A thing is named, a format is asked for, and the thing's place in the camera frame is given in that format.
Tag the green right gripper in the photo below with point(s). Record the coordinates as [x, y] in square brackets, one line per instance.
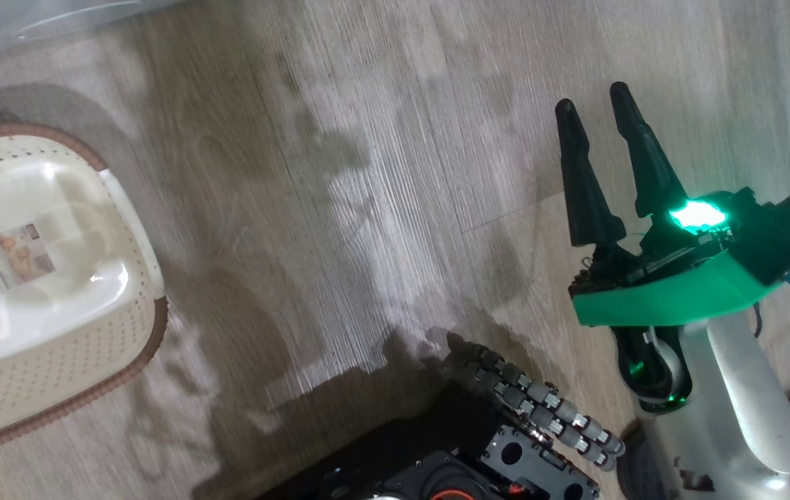
[673, 292]

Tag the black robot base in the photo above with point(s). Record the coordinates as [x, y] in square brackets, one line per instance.
[436, 458]

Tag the cream perforated laundry basket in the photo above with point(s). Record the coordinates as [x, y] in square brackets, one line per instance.
[55, 347]

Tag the basket product label sticker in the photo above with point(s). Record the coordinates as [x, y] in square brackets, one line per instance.
[6, 260]

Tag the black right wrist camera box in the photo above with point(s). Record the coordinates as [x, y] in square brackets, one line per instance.
[784, 236]

